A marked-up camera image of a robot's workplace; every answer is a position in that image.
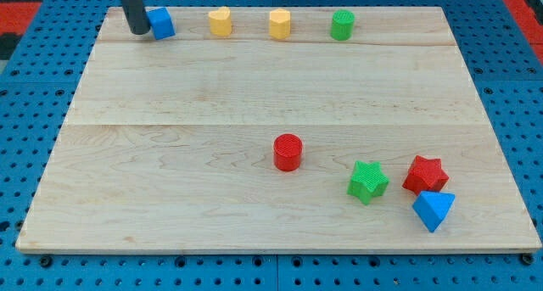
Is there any red star block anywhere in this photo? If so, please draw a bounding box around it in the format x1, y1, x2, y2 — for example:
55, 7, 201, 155
402, 155, 449, 195

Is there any wooden board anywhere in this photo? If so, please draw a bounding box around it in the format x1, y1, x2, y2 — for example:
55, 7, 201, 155
16, 7, 541, 255

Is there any red cylinder block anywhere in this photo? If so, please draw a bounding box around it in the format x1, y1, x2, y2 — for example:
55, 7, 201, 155
273, 133, 303, 171

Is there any blue triangle block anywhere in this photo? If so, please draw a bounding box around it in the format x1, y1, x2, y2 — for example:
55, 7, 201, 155
412, 191, 456, 232

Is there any yellow heart block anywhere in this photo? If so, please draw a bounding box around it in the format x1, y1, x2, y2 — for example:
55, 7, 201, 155
208, 6, 232, 36

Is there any yellow hexagon block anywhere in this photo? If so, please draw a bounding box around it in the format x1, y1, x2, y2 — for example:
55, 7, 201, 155
269, 8, 291, 40

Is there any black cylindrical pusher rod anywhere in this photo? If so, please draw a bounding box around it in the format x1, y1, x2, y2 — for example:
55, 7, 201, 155
120, 0, 150, 35

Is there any green cylinder block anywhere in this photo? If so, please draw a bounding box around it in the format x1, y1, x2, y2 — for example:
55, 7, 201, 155
330, 9, 355, 41

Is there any blue cube block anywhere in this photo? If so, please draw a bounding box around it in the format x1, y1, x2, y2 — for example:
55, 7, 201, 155
147, 7, 176, 40

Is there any green star block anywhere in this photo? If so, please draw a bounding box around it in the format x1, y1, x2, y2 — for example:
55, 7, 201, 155
347, 160, 389, 205

